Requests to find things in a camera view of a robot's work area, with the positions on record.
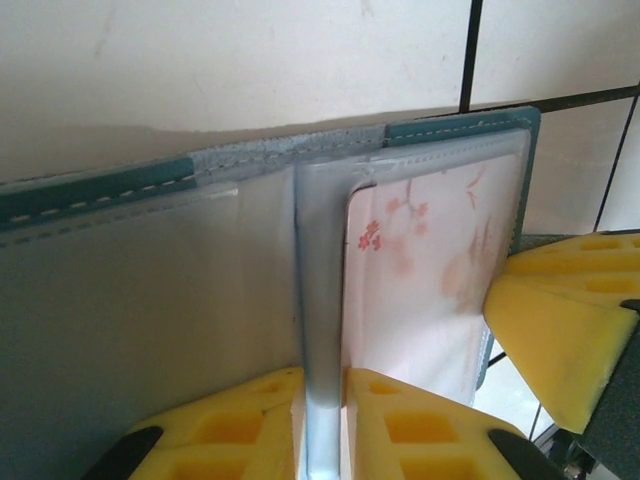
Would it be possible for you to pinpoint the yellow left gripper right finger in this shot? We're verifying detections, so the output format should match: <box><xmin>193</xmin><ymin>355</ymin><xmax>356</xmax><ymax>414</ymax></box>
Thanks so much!
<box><xmin>344</xmin><ymin>366</ymin><xmax>569</xmax><ymax>480</ymax></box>

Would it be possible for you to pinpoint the blue leather card holder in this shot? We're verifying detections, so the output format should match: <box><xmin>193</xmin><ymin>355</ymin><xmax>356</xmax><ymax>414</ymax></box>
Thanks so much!
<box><xmin>0</xmin><ymin>106</ymin><xmax>542</xmax><ymax>480</ymax></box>

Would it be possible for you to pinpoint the pink floral credit card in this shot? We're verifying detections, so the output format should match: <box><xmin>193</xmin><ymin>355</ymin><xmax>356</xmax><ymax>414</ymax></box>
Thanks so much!
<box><xmin>341</xmin><ymin>153</ymin><xmax>524</xmax><ymax>406</ymax></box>

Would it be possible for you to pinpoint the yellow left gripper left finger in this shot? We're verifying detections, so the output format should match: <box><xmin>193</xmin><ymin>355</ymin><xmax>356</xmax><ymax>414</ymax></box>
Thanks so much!
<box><xmin>92</xmin><ymin>366</ymin><xmax>307</xmax><ymax>480</ymax></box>

